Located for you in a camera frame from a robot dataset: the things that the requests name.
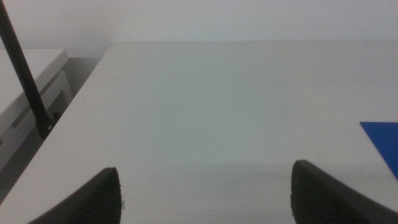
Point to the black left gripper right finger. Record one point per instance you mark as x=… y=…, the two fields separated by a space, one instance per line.
x=317 y=199

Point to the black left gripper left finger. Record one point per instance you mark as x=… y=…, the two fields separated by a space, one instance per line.
x=99 y=199

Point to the blue rectangular mat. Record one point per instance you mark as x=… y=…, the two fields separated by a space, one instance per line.
x=385 y=138

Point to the white side cabinet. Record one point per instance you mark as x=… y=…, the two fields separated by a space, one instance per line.
x=18 y=77

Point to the black stand pole with clamp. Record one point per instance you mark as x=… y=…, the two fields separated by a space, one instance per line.
x=21 y=71

